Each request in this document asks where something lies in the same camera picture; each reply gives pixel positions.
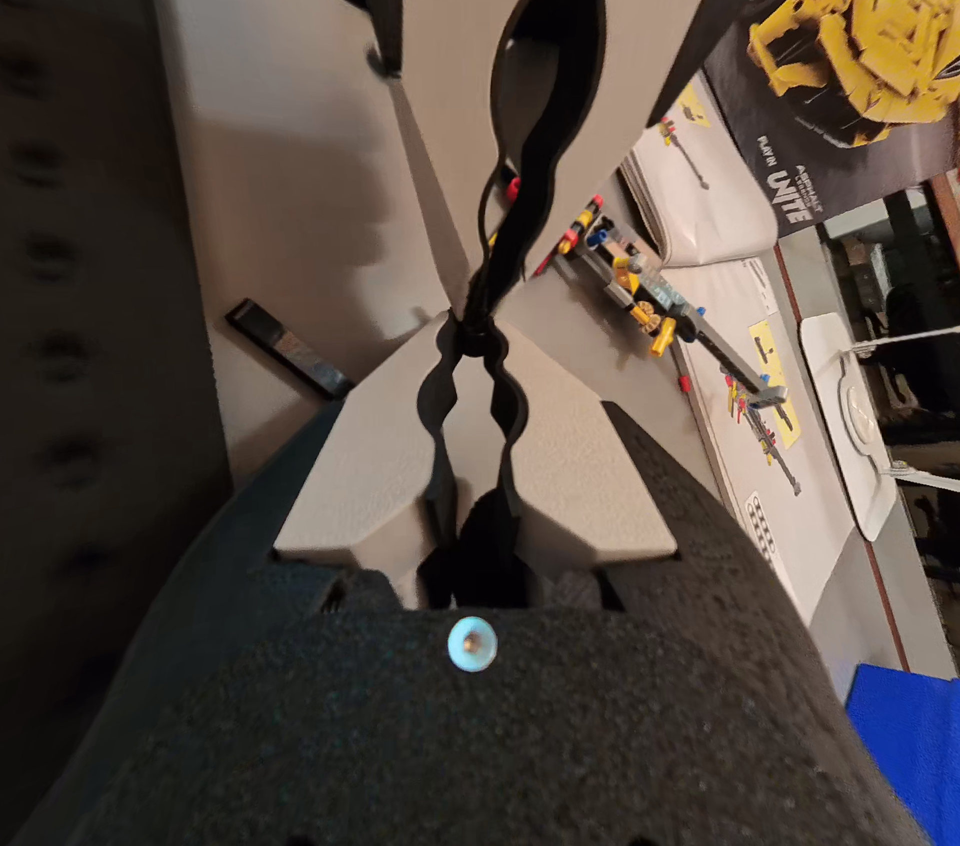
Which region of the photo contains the black lego pin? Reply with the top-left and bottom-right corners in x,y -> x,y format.
457,306 -> 505,358

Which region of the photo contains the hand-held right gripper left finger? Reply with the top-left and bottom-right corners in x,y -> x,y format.
273,310 -> 460,571

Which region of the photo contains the open instruction booklet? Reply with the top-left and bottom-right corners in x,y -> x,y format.
618,70 -> 864,630

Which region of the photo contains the long black lego beam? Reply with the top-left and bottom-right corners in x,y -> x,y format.
225,297 -> 355,402

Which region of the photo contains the yellow car lego box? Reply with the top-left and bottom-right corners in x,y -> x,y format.
701,0 -> 960,240

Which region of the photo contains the blue plastic bin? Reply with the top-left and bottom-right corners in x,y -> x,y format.
846,662 -> 960,846

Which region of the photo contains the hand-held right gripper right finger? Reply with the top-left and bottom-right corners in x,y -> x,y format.
486,317 -> 680,568

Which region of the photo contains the grey lego beam assembly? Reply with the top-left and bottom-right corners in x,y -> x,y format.
487,175 -> 790,414

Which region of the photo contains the wooden board white stand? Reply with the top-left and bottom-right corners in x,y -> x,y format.
798,312 -> 960,545

